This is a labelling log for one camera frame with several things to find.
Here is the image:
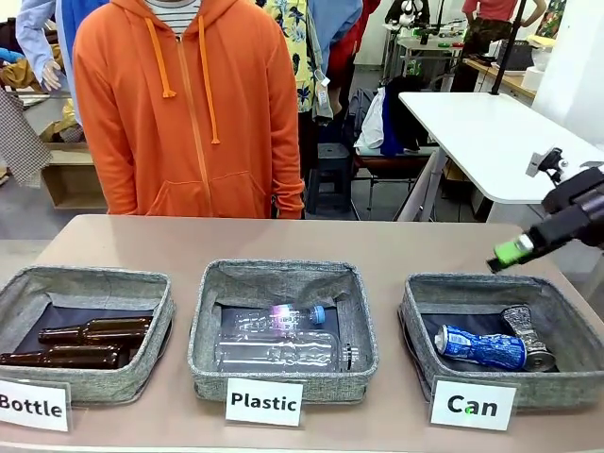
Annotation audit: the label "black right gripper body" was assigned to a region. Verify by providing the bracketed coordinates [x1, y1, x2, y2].
[527, 207, 604, 259]

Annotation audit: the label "crushed dark soda can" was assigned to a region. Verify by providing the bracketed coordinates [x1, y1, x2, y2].
[499, 304, 558, 373]

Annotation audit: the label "blue soda can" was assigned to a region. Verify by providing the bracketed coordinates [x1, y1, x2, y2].
[433, 323, 528, 372]

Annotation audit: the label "crushed clear bottle blue cap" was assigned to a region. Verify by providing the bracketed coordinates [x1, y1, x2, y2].
[226, 304, 327, 327]

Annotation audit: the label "large clear plastic bottle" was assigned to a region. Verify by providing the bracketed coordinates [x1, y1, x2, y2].
[214, 329, 362, 374]

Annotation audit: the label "brown glass beer bottle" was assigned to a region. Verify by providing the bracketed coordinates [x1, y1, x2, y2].
[37, 316, 156, 351]
[0, 344, 125, 370]

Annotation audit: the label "person's right forearm orange sleeve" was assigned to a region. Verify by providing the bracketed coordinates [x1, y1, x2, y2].
[92, 141, 141, 217]

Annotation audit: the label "person's left forearm orange sleeve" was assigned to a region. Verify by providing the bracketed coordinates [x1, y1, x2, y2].
[271, 141, 306, 221]

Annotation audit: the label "grey fabric basket can bin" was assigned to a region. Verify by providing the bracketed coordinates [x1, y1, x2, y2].
[398, 273, 604, 416]

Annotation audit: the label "white Can label sign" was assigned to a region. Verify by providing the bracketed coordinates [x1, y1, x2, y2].
[428, 378, 518, 433]

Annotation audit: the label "grey fabric basket plastic bin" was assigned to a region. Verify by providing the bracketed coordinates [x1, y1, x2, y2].
[187, 258, 380, 406]

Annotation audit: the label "grey fabric basket bottle bin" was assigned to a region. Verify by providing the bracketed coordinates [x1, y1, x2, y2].
[0, 264, 178, 406]

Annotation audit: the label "white desk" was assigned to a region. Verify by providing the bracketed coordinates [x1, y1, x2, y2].
[394, 92, 604, 223]

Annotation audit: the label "white paper roll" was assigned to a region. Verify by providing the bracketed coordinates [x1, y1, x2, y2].
[520, 65, 545, 92]

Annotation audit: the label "dark clothes on chair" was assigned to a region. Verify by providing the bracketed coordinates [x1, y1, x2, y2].
[380, 75, 441, 157]

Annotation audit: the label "wooden workbench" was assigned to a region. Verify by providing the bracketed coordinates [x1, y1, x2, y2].
[464, 56, 539, 101]

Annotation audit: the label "black plastic stool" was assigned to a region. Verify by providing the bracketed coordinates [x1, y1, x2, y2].
[306, 143, 355, 221]

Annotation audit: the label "black vertical pole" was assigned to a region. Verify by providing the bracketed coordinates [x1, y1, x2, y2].
[490, 0, 528, 95]

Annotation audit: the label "background person red shirt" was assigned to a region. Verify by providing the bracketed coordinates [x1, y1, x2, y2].
[451, 0, 520, 93]

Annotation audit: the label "red hanging garment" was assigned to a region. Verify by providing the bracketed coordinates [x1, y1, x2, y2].
[327, 18, 364, 91]

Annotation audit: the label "white Plastic label sign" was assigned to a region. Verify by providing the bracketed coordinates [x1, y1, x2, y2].
[225, 376, 306, 428]

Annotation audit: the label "yellow floral shirt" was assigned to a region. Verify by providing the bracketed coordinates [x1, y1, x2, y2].
[263, 0, 318, 113]

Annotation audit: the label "person in orange hoodie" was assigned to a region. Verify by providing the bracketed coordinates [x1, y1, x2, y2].
[73, 0, 306, 221]

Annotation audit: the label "wooden box shelf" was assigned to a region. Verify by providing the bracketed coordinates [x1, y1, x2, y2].
[41, 141, 110, 210]

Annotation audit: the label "white Bottle label sign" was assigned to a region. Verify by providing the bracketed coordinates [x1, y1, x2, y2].
[0, 377, 72, 433]

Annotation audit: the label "blue hanging garment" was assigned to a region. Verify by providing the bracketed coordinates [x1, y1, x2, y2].
[55, 0, 84, 126]

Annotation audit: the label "brown checkered cloth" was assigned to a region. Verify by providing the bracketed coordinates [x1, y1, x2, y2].
[0, 87, 53, 189]

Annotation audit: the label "mustard yellow cloth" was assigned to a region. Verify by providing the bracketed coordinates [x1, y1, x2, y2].
[0, 45, 65, 93]

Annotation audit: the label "mannequin in light blue shirt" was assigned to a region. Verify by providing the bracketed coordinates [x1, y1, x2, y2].
[15, 0, 63, 92]

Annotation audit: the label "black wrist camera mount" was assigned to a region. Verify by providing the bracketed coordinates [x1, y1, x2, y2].
[527, 147, 604, 213]

